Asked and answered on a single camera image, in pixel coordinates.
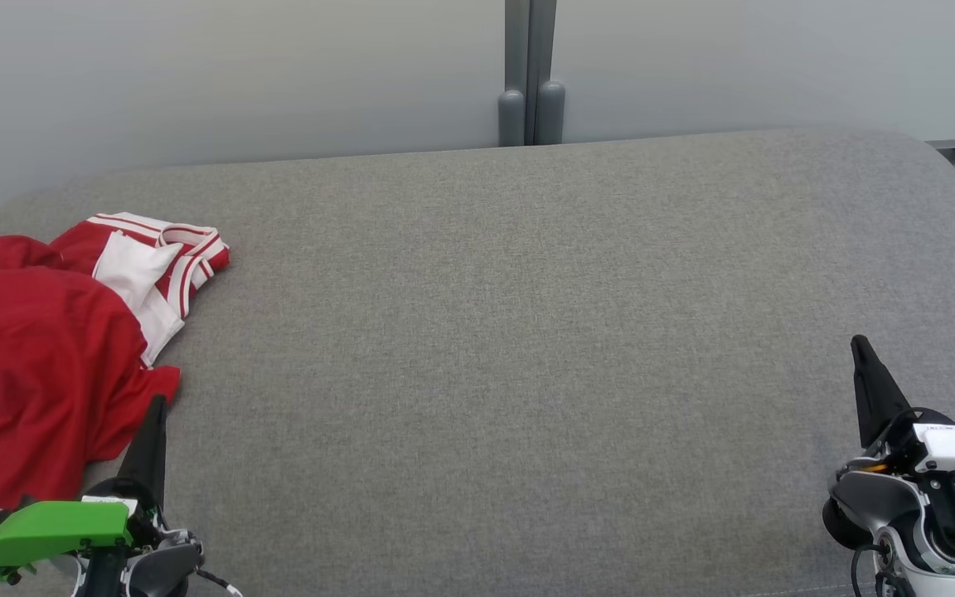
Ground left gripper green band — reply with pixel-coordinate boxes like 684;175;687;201
0;395;169;583

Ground red shorts with white trim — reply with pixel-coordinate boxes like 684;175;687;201
0;235;182;522

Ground grey partition post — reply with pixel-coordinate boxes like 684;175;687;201
530;0;566;146
497;0;531;148

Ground red and white striped jersey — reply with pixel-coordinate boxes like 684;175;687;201
48;211;231;370

